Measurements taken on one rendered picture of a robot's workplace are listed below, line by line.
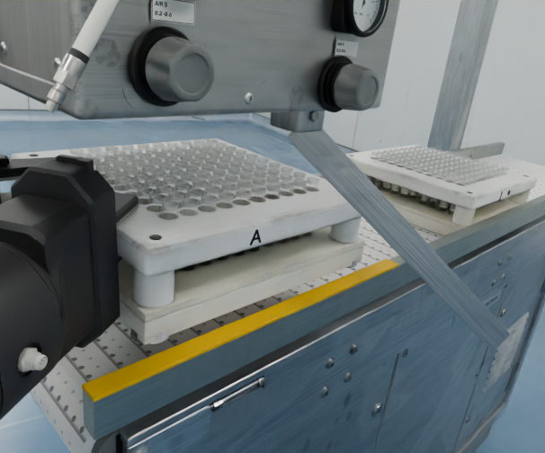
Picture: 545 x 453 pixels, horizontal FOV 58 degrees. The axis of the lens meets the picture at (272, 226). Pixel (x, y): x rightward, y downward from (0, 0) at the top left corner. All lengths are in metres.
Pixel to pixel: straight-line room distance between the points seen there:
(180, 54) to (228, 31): 0.05
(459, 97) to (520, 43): 2.76
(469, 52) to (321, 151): 0.89
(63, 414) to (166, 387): 0.08
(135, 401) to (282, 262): 0.16
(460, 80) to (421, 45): 3.25
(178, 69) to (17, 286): 0.12
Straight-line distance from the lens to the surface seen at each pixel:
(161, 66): 0.21
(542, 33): 3.92
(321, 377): 0.52
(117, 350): 0.43
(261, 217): 0.38
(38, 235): 0.27
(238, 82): 0.26
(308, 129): 0.36
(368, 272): 0.51
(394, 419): 0.93
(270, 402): 0.47
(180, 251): 0.33
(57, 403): 0.40
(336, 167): 0.39
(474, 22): 1.24
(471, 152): 1.33
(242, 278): 0.38
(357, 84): 0.29
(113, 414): 0.35
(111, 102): 0.22
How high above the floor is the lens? 1.10
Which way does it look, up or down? 22 degrees down
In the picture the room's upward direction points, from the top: 7 degrees clockwise
